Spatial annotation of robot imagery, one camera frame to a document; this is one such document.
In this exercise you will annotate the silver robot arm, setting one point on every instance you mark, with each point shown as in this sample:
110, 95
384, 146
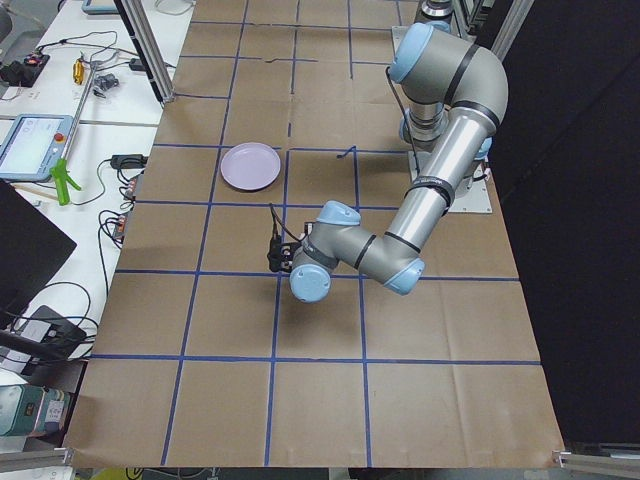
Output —
434, 10
432, 67

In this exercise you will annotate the lilac plate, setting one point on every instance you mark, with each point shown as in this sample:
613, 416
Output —
250, 166

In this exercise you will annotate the brown paper table cover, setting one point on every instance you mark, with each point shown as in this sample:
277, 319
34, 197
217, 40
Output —
205, 357

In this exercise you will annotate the black power adapter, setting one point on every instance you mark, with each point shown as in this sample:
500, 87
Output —
128, 161

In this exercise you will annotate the wooden chopstick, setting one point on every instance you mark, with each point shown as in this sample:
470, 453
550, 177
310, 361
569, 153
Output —
34, 191

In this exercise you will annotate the black monitor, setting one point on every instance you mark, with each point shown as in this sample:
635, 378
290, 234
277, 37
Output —
33, 249

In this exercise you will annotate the yellow tool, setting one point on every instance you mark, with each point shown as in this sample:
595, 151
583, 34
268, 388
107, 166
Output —
78, 72

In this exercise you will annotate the blue teach pendant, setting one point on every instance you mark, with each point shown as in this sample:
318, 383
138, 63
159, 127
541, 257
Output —
33, 146

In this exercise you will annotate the black electronics box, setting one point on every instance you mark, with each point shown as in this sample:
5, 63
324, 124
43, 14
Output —
24, 73

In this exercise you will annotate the green tin box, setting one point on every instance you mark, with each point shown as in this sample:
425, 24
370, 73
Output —
32, 411

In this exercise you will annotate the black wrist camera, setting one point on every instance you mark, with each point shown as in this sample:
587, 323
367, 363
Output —
281, 254

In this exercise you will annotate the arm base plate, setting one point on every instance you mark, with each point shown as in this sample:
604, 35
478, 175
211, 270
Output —
471, 195

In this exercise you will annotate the green handled reacher stick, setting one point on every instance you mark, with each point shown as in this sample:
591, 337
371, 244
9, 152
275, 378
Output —
59, 172

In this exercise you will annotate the aluminium frame post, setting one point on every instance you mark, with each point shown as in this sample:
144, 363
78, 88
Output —
140, 32

